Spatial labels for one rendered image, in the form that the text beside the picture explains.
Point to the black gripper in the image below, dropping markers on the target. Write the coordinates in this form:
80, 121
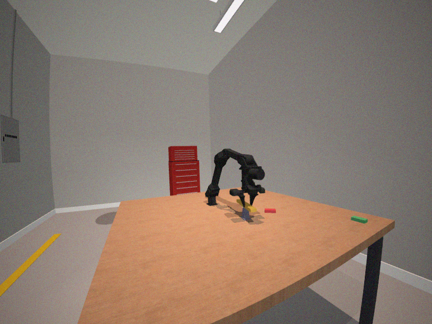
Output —
240, 193

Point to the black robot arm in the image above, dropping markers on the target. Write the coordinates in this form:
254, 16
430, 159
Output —
249, 169

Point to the yellow bar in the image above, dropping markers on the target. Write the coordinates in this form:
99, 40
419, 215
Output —
248, 207

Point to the green rectangular block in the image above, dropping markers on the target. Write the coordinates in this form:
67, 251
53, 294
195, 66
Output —
359, 219

